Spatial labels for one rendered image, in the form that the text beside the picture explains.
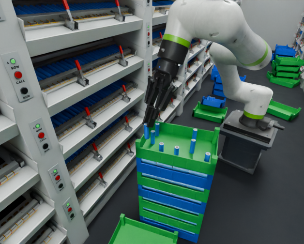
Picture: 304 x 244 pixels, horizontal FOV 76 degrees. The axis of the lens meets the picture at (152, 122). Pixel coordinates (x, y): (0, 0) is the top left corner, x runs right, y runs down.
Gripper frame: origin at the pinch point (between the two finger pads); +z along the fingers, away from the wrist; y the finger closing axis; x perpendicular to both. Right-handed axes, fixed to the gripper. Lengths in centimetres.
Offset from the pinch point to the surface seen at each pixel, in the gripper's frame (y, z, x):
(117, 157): 34, 40, -22
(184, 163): -15.0, 11.7, -9.2
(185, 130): -2.4, 4.3, -22.6
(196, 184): -19.9, 18.6, -15.5
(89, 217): 20, 66, -2
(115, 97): 36.4, 3.9, -10.1
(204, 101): 51, -1, -126
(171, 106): 58, 10, -88
